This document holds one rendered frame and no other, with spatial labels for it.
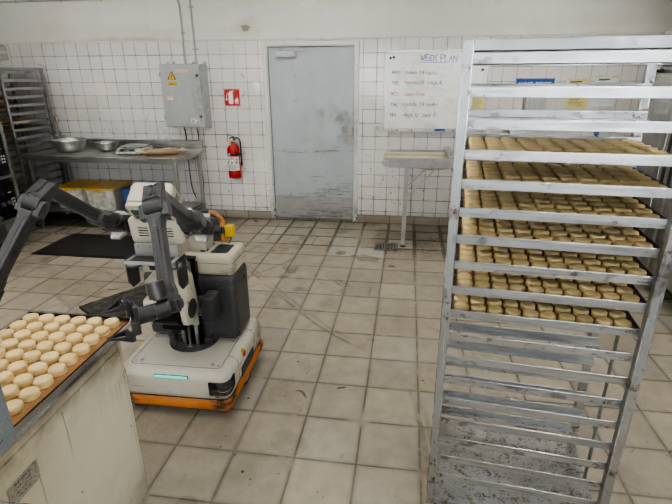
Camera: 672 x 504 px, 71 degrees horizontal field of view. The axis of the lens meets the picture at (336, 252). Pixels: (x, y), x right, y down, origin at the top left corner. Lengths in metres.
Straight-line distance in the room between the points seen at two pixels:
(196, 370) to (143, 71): 4.48
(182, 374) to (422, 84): 4.11
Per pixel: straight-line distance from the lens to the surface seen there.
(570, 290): 1.74
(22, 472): 1.62
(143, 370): 2.78
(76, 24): 6.88
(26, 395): 1.57
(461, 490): 2.21
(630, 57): 1.56
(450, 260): 1.57
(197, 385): 2.67
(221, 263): 2.65
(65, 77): 7.02
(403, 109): 5.64
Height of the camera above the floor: 1.73
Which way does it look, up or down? 21 degrees down
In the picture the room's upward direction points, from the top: straight up
